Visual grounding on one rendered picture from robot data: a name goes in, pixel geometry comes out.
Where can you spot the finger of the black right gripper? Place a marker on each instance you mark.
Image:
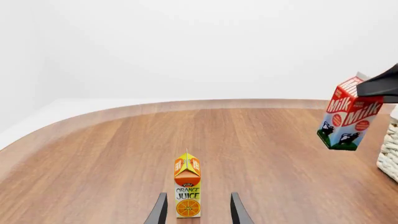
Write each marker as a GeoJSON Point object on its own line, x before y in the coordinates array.
{"type": "Point", "coordinates": [388, 72]}
{"type": "Point", "coordinates": [379, 87]}

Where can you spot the orange juice carton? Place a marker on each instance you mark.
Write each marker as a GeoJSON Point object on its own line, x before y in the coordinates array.
{"type": "Point", "coordinates": [187, 189]}

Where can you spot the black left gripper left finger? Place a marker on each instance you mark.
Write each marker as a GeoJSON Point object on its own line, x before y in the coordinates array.
{"type": "Point", "coordinates": [159, 211]}

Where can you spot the white woven basket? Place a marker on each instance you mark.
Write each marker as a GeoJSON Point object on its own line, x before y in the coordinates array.
{"type": "Point", "coordinates": [390, 154]}

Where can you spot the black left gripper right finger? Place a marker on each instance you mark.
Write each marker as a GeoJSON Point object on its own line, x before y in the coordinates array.
{"type": "Point", "coordinates": [238, 211]}

